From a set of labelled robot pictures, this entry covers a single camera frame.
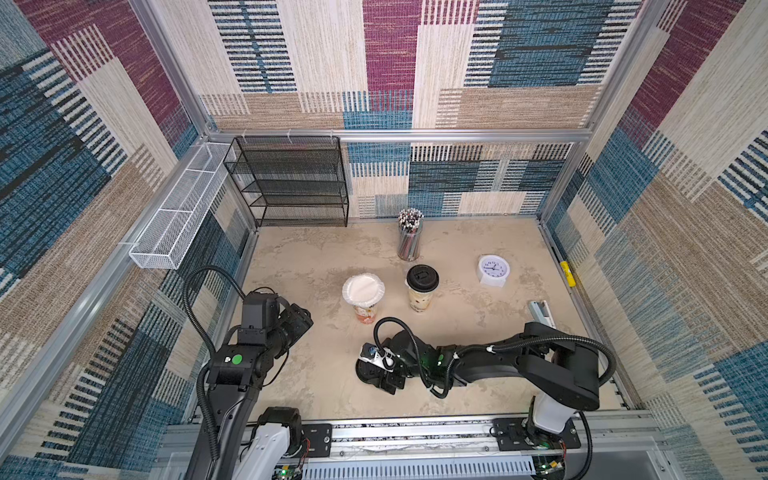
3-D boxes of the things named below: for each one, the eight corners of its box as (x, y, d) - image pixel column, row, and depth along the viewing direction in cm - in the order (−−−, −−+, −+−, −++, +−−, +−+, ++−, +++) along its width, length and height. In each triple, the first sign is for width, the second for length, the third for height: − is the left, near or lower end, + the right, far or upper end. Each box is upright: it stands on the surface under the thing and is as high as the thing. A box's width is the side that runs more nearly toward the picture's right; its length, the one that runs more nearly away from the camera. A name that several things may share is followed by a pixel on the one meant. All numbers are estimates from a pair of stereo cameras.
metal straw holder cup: (398, 261, 110) (399, 225, 95) (398, 245, 115) (399, 208, 100) (419, 261, 110) (423, 225, 95) (417, 245, 115) (421, 208, 100)
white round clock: (481, 286, 103) (483, 281, 101) (475, 260, 110) (477, 255, 107) (511, 286, 103) (514, 281, 100) (503, 260, 110) (506, 255, 107)
